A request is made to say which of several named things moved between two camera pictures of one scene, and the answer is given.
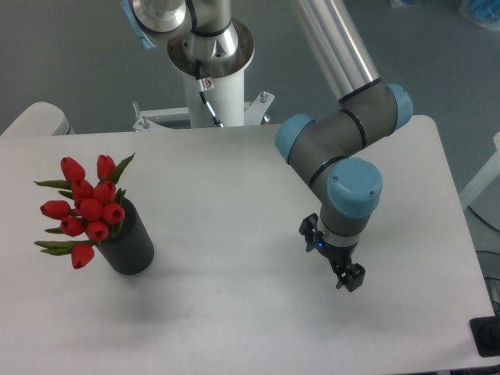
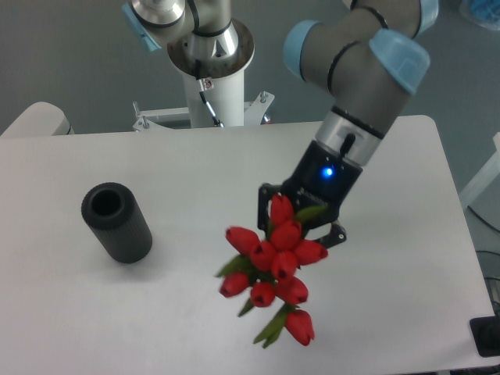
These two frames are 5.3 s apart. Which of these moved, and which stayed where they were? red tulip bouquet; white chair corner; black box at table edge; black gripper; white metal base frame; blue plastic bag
Moved: red tulip bouquet; black gripper
Stayed: white metal base frame; blue plastic bag; white chair corner; black box at table edge
